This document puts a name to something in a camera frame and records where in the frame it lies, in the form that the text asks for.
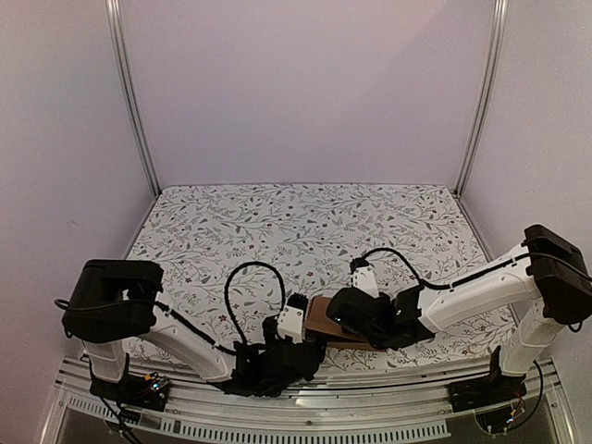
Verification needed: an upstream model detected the brown cardboard box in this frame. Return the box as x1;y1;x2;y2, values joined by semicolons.
304;296;373;351

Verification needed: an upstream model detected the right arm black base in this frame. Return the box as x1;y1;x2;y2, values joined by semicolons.
446;346;544;437

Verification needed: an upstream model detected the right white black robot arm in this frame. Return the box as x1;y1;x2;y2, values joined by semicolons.
326;225;591;381

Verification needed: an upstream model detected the floral patterned table mat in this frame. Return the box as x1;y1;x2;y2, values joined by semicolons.
129;184;487;345

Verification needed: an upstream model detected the right black braided cable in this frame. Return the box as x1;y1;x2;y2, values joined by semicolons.
358;247;457;292

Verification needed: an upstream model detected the black braided cable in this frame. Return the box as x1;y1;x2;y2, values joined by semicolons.
224;261;288;346
358;247;457;292

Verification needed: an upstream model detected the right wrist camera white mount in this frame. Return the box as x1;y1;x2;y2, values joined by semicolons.
350;257;379;298

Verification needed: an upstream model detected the left black braided cable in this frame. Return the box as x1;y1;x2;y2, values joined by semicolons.
224;261;288;346

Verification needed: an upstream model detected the aluminium front rail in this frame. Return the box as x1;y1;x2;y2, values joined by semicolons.
53;358;563;440

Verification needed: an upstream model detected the left aluminium frame post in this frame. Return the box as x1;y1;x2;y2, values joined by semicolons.
105;0;162;197

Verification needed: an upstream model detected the aluminium frame post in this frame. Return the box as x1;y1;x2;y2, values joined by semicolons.
453;0;509;200
105;0;162;197

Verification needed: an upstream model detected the right aluminium frame post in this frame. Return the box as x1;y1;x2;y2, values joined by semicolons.
453;0;509;200

